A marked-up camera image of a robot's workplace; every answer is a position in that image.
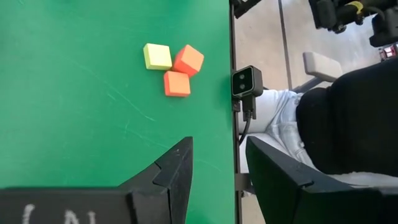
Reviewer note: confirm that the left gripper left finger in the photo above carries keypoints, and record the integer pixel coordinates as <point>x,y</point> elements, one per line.
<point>177,186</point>

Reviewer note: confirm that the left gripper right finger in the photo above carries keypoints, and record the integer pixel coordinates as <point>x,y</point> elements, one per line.
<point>280,193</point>

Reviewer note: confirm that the red and white device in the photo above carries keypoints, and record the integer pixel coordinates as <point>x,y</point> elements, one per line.
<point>388,51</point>

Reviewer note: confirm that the black box equipment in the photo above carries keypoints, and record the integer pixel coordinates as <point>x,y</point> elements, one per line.
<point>385,28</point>

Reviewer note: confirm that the black table edge rail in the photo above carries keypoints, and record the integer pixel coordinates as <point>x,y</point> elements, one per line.
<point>231,37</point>

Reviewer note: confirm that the tall red-orange block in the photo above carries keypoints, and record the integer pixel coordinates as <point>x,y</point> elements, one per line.
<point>188,60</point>

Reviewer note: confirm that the black table-edge camera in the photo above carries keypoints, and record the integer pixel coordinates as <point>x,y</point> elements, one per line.
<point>247,81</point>

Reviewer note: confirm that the person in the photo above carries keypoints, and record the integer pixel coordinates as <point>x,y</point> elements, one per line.
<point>357,124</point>

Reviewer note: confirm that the black metal bracket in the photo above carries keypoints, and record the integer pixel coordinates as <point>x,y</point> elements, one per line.
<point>245,6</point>

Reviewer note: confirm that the pale yellow block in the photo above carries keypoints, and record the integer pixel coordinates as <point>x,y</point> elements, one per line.
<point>157,56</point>

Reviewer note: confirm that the grey office chair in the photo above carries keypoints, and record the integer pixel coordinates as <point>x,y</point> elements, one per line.
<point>321,65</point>

